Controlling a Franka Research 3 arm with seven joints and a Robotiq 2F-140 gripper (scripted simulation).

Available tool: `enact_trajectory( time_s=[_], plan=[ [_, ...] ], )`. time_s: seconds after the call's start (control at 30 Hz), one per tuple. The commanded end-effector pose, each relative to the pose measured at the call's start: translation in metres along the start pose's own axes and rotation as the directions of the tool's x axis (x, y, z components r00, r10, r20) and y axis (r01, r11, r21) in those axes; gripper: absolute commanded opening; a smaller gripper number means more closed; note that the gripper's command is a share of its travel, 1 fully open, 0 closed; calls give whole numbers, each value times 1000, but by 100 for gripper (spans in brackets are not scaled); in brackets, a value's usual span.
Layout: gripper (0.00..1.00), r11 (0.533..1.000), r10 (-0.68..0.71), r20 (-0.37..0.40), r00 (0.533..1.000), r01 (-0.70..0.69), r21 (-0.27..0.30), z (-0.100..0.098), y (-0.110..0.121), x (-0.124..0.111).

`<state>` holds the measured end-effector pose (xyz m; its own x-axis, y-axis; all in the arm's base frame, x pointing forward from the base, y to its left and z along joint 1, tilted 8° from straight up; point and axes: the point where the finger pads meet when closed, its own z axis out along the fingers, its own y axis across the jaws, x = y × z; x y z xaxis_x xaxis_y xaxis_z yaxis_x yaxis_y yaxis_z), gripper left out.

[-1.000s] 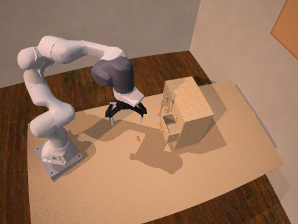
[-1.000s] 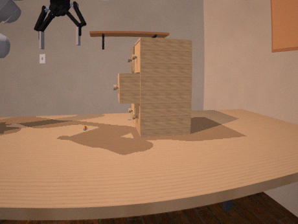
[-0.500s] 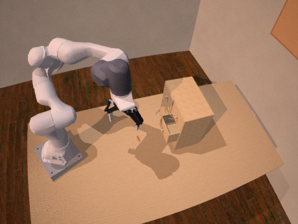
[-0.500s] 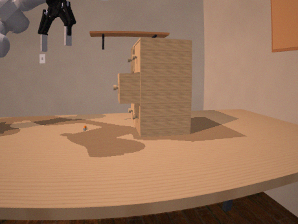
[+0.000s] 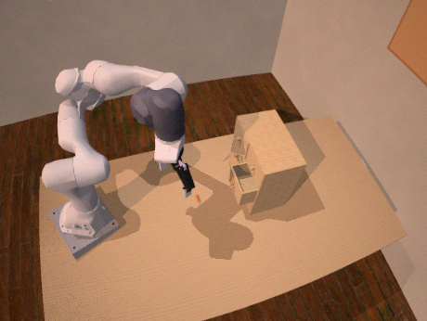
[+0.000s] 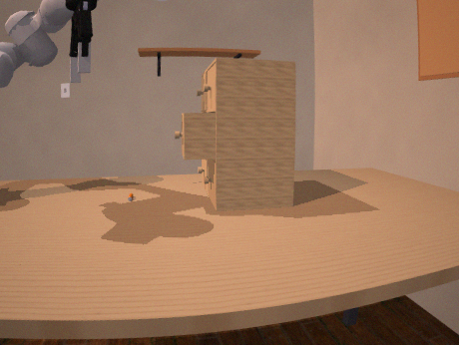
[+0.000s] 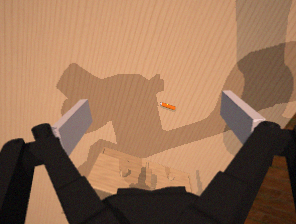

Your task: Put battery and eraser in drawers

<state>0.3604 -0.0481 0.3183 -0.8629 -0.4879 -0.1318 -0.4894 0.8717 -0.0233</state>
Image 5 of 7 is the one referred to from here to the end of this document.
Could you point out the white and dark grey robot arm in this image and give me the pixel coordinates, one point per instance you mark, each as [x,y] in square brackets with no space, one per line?
[162,109]

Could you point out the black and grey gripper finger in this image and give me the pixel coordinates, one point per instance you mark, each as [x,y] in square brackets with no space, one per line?
[184,171]
[162,166]

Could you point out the small wooden chest of drawers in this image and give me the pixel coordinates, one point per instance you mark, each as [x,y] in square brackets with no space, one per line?
[281,161]

